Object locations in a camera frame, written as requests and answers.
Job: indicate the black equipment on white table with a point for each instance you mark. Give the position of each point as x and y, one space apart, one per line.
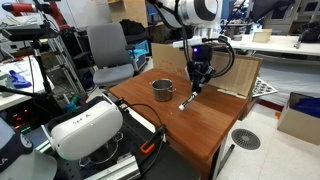
308 33

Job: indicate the black camera tripod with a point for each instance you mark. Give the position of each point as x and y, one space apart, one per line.
41 66

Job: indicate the white side table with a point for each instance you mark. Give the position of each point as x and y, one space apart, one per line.
13 96

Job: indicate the cardboard box with blue bag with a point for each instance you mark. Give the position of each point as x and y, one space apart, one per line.
296 128

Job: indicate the perforated metal tray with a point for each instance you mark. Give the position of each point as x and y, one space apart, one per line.
263 88

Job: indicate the brown cardboard board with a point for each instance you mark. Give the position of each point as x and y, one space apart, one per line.
240 73

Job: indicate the black stereo camera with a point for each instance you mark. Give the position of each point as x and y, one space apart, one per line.
30 33

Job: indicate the grey office chair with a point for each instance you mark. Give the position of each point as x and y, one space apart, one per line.
108 46

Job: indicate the black marker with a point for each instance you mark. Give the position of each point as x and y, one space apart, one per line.
187 101

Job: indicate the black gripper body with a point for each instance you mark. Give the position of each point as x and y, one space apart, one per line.
201 55

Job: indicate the round floor drain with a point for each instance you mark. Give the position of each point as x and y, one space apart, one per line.
246 139

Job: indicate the grey table leg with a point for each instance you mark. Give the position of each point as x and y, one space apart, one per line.
216 166

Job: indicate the white work table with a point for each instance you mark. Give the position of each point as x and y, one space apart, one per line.
283 45

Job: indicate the small wooden box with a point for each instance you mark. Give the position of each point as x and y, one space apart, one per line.
262 35

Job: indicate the aluminium rail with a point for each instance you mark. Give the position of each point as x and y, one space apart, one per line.
116 170

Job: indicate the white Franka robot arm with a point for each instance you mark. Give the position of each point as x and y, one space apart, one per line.
188 10

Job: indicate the red robot arm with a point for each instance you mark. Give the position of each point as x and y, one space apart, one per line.
20 7

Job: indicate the white VR headset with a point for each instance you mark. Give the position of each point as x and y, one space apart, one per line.
86 130

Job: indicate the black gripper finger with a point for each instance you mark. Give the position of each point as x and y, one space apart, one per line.
194 83
201 83

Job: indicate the blue glove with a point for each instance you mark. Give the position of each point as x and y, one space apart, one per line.
18 80

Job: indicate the silver pot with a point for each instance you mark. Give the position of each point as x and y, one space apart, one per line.
162 93

